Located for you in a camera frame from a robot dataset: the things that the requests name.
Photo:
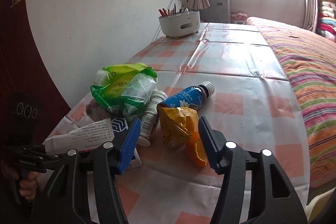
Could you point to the green plastic bag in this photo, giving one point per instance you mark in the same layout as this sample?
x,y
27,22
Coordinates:
x,y
124,89

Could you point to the white round pen holder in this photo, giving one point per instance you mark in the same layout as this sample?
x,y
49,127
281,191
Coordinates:
x,y
180,24

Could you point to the beige cloth ball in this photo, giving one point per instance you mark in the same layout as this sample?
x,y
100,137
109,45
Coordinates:
x,y
96,112

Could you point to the yellow snack wrapper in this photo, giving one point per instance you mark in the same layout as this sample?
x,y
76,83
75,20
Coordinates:
x,y
178,124

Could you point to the person's left hand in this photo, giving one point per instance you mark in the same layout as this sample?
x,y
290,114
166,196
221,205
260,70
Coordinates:
x,y
28,186

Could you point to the orange peel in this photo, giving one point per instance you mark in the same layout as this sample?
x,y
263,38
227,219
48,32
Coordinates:
x,y
195,150

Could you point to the pink stool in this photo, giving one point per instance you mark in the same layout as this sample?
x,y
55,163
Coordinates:
x,y
238,18

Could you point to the right pink curtain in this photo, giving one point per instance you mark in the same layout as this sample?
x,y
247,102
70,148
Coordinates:
x,y
311,15

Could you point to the stack of folded quilts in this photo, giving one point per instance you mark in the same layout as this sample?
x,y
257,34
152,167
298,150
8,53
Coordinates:
x,y
326,23

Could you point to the cream plastic trash bin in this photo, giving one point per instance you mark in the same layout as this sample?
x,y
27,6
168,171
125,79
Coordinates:
x,y
316,205

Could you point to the red wooden door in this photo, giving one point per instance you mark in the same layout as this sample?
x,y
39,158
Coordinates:
x,y
22,69

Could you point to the grey air cooler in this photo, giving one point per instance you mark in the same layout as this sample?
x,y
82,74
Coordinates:
x,y
218,12

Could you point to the striped bed sheet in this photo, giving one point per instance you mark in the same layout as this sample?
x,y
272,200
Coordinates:
x,y
308,61

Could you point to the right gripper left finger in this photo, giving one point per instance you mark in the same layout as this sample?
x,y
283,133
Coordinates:
x,y
109,160

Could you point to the blue label brown bottle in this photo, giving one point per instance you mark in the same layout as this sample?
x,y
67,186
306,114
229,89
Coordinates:
x,y
192,96

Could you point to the white medicine box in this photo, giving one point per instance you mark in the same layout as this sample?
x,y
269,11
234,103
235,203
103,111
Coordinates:
x,y
90,137

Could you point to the white tube bottle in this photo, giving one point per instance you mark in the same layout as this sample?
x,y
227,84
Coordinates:
x,y
150,118

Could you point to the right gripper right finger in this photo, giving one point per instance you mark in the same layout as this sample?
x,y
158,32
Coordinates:
x,y
226,158

